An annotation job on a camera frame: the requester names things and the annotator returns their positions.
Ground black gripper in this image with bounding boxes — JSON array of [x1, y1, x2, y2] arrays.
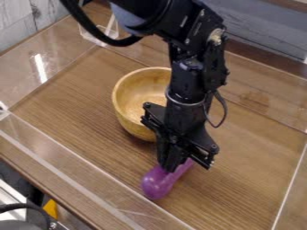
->
[[141, 95, 219, 173]]

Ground purple toy eggplant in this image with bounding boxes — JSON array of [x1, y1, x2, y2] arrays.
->
[[140, 159, 193, 199]]

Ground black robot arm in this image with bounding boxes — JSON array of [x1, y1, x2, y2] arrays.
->
[[60, 0, 229, 173]]

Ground brown wooden bowl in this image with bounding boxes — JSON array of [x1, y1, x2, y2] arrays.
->
[[112, 66, 171, 142]]

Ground yellow block under table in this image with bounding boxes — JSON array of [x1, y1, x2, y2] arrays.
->
[[41, 199, 58, 219]]

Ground clear acrylic tray wall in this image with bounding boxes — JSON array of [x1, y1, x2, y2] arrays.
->
[[0, 102, 193, 230]]

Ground clear acrylic corner bracket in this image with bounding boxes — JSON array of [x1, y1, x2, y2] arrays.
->
[[77, 15, 119, 48]]

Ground black cable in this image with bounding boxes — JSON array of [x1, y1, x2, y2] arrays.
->
[[0, 203, 52, 230]]

